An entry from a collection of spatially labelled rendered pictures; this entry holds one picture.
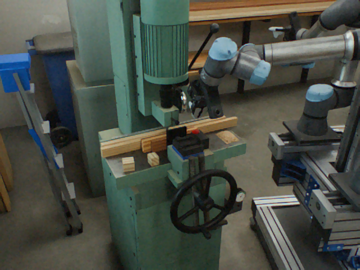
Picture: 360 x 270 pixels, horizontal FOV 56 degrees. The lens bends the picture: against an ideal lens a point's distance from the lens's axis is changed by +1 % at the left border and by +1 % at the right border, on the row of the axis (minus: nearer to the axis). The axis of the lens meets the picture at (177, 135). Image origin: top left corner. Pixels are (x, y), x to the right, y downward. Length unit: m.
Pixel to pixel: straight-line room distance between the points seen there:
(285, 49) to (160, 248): 1.01
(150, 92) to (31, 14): 2.27
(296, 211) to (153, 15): 1.54
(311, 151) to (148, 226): 0.93
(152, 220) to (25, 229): 1.25
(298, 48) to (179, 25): 0.41
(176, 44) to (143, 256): 0.93
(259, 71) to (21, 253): 1.86
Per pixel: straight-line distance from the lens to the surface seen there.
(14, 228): 2.59
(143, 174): 1.32
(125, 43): 1.46
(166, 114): 1.37
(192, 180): 1.19
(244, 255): 2.23
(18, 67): 1.87
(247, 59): 1.06
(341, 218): 1.49
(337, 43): 1.21
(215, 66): 1.06
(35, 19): 3.57
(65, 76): 3.09
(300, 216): 2.25
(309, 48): 1.19
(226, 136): 1.51
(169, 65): 1.26
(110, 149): 1.40
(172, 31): 1.24
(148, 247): 1.58
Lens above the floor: 1.65
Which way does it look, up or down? 29 degrees down
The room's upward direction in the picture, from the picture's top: straight up
